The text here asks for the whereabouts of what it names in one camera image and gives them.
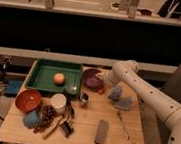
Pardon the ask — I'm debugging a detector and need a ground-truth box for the purple bowl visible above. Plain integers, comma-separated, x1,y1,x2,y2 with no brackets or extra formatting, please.
82,68,103,91

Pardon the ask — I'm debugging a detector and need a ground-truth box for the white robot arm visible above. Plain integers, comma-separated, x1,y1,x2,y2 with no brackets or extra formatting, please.
98,60,181,144

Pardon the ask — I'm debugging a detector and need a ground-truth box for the blue sponge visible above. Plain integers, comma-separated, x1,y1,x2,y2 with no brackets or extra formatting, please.
109,86,123,101

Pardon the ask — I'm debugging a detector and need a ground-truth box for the small metal cup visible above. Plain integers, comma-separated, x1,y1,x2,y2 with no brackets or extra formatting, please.
79,93,89,107

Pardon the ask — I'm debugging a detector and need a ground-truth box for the grey-blue folded cloth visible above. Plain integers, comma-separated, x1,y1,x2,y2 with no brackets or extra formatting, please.
114,96,133,111

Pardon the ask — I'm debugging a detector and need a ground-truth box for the metal fork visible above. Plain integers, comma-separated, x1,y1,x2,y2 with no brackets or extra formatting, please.
116,111,130,140

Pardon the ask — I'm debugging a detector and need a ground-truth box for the orange peach fruit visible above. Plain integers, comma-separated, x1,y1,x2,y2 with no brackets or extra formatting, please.
53,73,65,85

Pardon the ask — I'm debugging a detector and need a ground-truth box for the white cup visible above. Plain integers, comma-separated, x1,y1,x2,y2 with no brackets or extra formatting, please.
50,93,67,114

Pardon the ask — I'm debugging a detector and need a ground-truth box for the green plastic tray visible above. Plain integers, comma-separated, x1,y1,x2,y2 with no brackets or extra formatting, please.
25,59,83,96

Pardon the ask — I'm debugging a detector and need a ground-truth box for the grey rectangular block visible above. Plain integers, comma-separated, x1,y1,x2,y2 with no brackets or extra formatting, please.
94,119,109,144

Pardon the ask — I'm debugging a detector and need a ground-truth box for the black clip tool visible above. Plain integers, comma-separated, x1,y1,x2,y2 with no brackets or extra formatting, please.
59,103,75,138

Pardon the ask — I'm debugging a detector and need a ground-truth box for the bunch of dark grapes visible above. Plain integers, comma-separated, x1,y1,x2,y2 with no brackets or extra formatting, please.
33,105,57,134

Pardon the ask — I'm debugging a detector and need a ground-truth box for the red-orange bowl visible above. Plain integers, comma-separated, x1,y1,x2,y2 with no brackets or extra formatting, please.
15,89,42,113

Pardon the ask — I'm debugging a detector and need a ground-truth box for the blue cup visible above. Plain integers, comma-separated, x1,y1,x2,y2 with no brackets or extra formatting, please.
23,111,41,128

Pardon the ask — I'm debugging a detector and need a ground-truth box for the blue box on floor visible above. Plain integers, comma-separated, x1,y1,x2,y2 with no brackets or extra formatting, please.
4,80,22,97

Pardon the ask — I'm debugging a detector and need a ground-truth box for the wooden-handled utensil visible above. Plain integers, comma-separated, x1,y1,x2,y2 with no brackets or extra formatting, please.
42,115,63,140

